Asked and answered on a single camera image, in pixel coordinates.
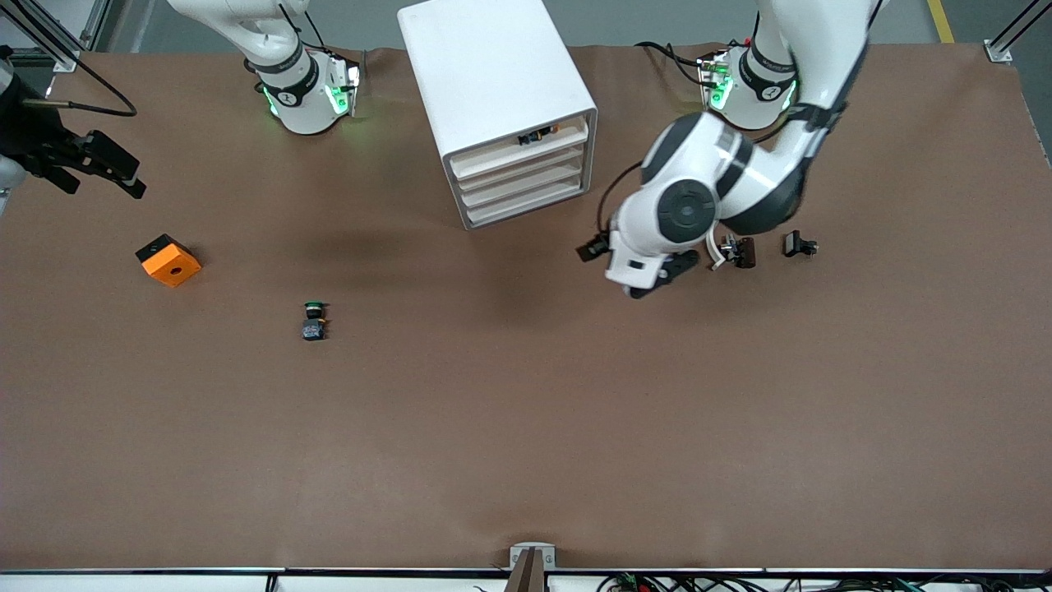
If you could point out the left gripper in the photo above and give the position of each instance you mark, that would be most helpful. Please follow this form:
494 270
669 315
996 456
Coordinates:
593 247

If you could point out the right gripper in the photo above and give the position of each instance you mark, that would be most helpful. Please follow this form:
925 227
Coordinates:
33 136

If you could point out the white plastic drawer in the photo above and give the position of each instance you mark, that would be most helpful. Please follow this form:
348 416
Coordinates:
518 187
493 163
518 170
518 205

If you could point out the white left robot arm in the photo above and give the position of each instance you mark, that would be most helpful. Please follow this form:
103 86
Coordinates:
686 210

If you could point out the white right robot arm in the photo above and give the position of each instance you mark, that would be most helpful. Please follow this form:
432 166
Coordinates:
300 107

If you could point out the orange black button box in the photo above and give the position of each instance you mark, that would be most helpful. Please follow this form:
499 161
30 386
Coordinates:
171 265

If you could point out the white drawer cabinet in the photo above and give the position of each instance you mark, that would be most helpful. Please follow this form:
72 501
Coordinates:
493 74

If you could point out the green push button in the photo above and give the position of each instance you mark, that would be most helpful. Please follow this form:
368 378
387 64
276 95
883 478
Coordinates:
313 329

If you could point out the brown paper table cover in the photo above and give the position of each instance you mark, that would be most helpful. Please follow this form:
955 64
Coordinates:
526 411

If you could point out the small black yellow switch component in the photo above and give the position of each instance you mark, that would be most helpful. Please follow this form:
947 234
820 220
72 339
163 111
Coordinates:
534 138

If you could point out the aluminium frame profile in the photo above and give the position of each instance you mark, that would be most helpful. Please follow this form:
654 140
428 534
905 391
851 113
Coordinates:
998 51
45 33

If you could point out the grey metal bracket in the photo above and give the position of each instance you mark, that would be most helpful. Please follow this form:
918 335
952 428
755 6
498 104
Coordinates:
532 549

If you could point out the brown upright post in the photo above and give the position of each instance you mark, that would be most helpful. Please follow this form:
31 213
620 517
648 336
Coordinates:
528 575

